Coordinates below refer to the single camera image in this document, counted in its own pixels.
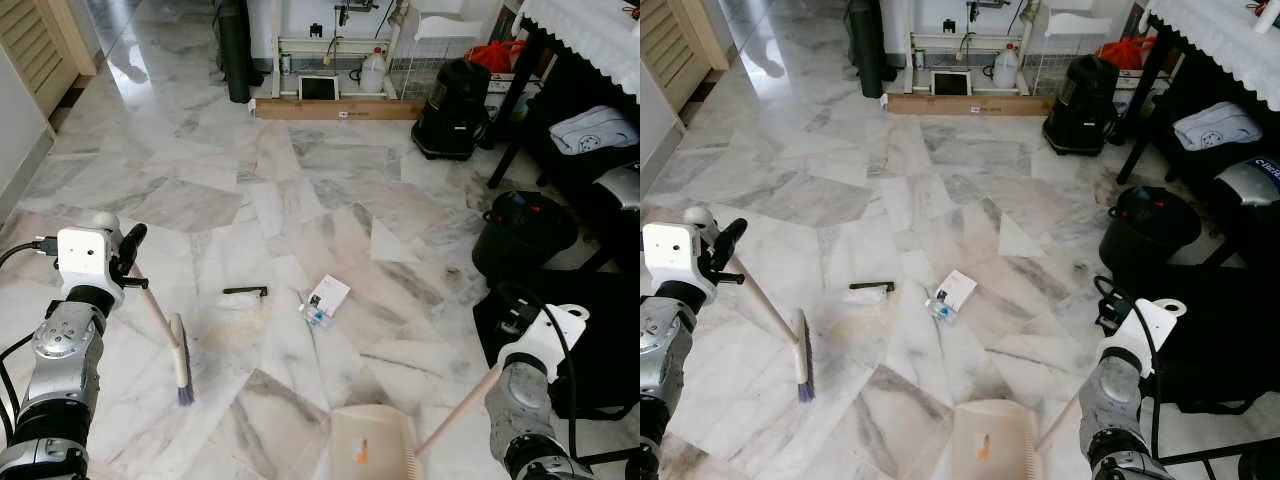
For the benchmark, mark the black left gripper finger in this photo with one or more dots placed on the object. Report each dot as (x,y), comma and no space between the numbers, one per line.
(138,284)
(732,238)
(136,240)
(730,279)

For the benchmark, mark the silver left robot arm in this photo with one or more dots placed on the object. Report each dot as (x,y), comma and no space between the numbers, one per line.
(665,350)
(60,350)

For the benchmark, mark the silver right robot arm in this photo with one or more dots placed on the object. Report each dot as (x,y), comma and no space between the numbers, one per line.
(520,400)
(1110,400)

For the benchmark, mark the black round lidded container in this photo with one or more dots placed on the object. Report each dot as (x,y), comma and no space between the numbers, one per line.
(520,235)
(1145,228)

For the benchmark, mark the small black bar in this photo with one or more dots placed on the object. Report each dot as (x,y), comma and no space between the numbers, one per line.
(872,286)
(250,291)

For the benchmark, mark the silver rounded appliance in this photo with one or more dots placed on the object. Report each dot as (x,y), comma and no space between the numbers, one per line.
(620,185)
(1255,180)

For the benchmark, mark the white printed card box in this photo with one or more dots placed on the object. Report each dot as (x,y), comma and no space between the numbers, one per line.
(330,293)
(957,288)

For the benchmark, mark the grey-white padded bag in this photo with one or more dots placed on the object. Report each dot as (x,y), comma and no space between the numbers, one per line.
(595,130)
(1215,125)

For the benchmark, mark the wooden louvre door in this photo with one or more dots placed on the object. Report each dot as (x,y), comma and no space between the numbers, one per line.
(680,40)
(40,40)

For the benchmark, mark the black vacuum cleaner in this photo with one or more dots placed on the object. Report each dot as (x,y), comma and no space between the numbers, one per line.
(452,110)
(1082,100)

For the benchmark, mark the tall black cylinder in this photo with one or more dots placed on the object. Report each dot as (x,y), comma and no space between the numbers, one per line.
(237,50)
(866,45)

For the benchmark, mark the white-framed dark tablet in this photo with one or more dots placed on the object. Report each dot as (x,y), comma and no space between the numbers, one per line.
(319,88)
(950,83)

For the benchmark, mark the table with white tablecloth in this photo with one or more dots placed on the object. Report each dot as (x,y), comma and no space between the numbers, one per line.
(590,35)
(1220,35)

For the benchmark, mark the red plastic bag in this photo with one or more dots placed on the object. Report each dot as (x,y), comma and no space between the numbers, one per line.
(1125,50)
(495,55)

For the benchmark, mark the white plastic jug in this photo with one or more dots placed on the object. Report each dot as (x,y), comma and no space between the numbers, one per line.
(373,75)
(1005,70)

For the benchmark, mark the white metal rack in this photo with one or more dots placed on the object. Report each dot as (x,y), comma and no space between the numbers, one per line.
(960,38)
(330,42)

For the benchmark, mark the white plastic tray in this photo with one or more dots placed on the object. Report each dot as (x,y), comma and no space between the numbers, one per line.
(1080,24)
(450,27)

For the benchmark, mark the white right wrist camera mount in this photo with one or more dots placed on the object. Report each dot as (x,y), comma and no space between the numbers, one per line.
(1150,325)
(555,330)

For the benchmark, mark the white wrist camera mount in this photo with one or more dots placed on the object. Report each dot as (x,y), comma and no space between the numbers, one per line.
(670,250)
(555,330)
(1150,325)
(85,255)

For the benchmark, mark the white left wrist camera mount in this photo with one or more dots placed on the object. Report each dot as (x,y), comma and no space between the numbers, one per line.
(85,255)
(670,250)

